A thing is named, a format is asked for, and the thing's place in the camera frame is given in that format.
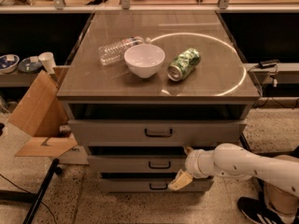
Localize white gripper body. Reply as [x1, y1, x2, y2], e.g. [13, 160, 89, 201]
[185, 149, 215, 178]

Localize grey drawer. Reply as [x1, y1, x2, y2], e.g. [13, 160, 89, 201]
[88, 155, 186, 173]
[99, 178, 214, 192]
[69, 119, 247, 147]

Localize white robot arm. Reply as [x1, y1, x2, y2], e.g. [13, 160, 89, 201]
[168, 143, 299, 197]

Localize grey top drawer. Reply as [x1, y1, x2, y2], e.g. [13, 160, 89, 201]
[69, 119, 247, 147]

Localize grey drawer cabinet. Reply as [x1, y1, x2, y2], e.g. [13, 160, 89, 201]
[58, 11, 260, 189]

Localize grey bottom drawer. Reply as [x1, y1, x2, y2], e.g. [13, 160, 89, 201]
[99, 178, 214, 192]

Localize black white sneaker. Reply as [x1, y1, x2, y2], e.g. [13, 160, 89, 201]
[237, 197, 284, 224]

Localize green soda can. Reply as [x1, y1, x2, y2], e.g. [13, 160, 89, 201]
[167, 48, 201, 81]

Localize black power adapter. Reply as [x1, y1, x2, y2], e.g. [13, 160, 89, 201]
[258, 59, 279, 69]

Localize clear plastic water bottle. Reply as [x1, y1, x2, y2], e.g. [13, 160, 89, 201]
[98, 36, 150, 65]

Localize black stand leg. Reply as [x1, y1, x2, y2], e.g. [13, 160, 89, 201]
[22, 159, 61, 224]

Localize brown cardboard box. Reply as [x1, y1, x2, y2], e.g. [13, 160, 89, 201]
[8, 67, 77, 158]

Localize white paper cup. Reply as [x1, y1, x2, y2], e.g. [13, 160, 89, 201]
[38, 51, 56, 74]

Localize blue white bowl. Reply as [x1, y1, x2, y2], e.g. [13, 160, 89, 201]
[0, 54, 20, 74]

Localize black metal frame leg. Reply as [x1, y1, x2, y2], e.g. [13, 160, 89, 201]
[239, 133, 249, 151]

